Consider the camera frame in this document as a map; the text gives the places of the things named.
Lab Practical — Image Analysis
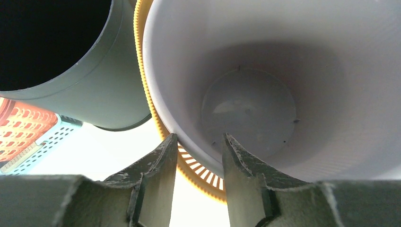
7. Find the blue plastic basket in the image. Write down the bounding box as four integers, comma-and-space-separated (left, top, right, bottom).
0, 114, 83, 175

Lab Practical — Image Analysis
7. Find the dark blue cylindrical bin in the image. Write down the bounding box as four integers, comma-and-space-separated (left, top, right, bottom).
0, 0, 151, 131

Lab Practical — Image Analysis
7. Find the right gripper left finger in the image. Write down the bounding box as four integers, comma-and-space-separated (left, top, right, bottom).
0, 133, 178, 227

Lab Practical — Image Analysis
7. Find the grey inner bin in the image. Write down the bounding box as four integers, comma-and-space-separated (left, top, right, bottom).
142, 0, 401, 182

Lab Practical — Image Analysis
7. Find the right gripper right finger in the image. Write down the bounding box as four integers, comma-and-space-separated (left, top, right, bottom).
222, 133, 401, 227

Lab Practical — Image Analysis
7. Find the pink plastic basket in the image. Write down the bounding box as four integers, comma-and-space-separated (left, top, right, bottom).
0, 97, 58, 162

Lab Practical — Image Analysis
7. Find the yellow perforated bin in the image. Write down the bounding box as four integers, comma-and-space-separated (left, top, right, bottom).
130, 0, 227, 204

